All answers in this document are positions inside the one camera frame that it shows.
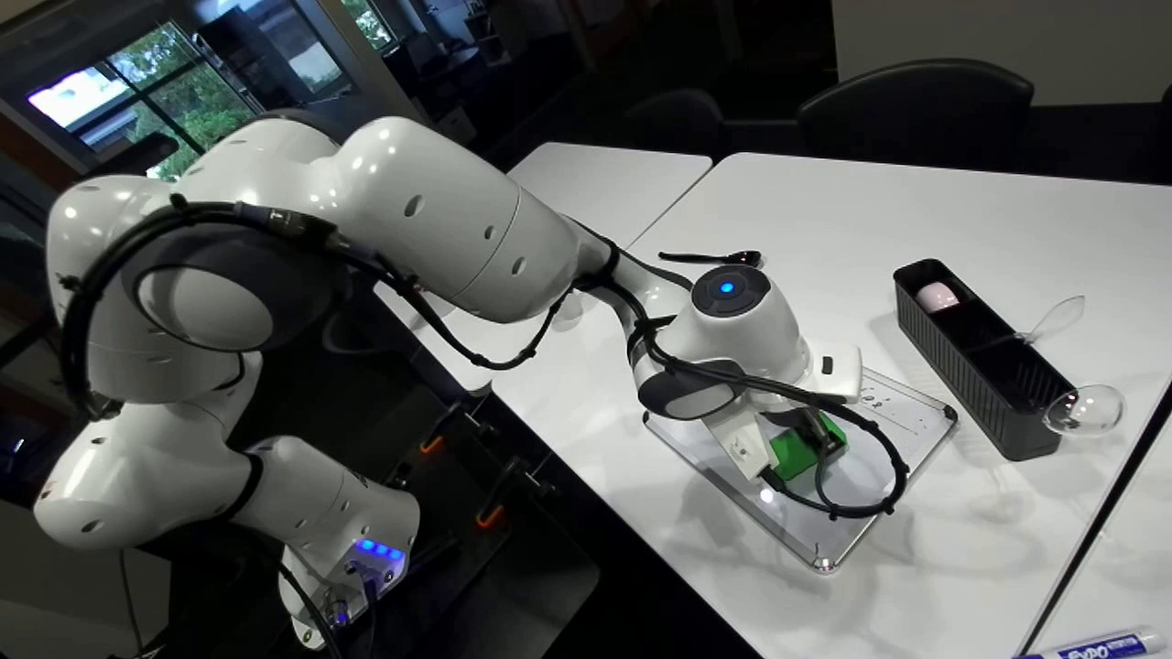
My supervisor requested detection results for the clear plastic spoon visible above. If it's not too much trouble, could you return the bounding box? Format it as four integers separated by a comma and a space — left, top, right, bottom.
1029, 291, 1129, 439

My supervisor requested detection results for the black plastic spoon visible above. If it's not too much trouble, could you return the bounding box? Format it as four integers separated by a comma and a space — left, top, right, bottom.
657, 246, 770, 274

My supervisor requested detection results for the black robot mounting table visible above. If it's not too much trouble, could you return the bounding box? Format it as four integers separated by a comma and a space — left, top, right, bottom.
232, 364, 616, 659

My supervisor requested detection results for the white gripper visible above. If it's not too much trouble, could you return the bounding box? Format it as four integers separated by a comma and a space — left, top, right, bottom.
714, 417, 849, 489

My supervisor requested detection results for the window with green view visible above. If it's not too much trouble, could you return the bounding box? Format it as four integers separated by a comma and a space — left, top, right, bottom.
22, 16, 254, 158

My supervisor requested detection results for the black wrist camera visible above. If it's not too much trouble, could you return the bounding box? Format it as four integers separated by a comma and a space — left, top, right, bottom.
776, 408, 849, 439

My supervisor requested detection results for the black rectangular box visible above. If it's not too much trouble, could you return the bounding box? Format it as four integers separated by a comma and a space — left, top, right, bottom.
891, 258, 1084, 465

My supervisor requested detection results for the black clamp with orange handle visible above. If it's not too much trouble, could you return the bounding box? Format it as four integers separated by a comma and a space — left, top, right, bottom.
410, 390, 492, 470
467, 459, 554, 535

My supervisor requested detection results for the pink item in box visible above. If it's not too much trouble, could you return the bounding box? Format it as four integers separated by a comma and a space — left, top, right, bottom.
915, 281, 963, 315

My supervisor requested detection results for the blue whiteboard marker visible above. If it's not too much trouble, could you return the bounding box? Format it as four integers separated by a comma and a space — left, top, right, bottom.
1019, 625, 1162, 659

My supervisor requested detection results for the dark office chair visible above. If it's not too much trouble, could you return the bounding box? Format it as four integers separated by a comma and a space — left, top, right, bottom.
1147, 85, 1172, 187
798, 54, 1039, 158
616, 85, 740, 158

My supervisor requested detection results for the green eraser block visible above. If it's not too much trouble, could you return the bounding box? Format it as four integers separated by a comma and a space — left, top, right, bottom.
766, 417, 853, 485

